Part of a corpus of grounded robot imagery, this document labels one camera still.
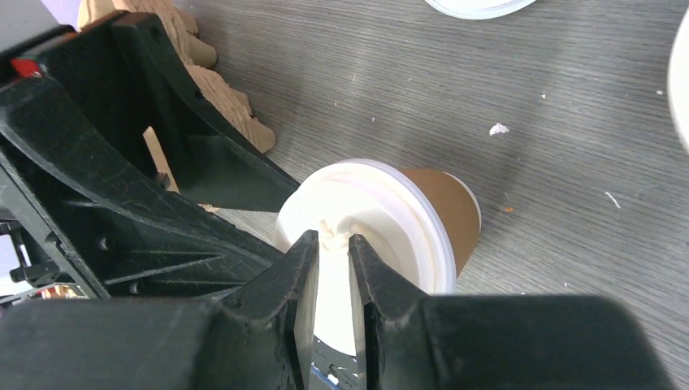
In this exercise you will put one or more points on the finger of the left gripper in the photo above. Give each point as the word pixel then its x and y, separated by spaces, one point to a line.
pixel 125 76

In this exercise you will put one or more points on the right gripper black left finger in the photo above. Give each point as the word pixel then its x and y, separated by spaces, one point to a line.
pixel 266 334

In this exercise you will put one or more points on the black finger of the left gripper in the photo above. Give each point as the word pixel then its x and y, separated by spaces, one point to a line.
pixel 122 234

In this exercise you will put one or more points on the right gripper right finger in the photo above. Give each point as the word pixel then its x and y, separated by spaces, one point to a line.
pixel 391 348

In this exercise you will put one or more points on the brown paper coffee cup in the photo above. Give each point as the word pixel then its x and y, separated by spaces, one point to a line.
pixel 457 207

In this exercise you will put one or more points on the white plastic cup lid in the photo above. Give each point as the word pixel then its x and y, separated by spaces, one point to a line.
pixel 478 9

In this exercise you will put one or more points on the brown pulp cup carrier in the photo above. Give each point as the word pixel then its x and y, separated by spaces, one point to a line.
pixel 198 58

